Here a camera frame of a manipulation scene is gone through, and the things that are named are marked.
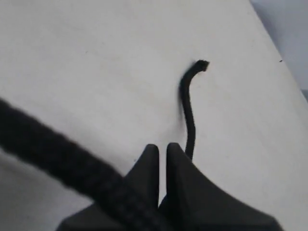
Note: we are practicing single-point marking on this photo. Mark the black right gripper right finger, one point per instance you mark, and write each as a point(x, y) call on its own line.
point(194, 203)

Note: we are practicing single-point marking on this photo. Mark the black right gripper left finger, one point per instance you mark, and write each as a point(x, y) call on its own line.
point(119, 203)

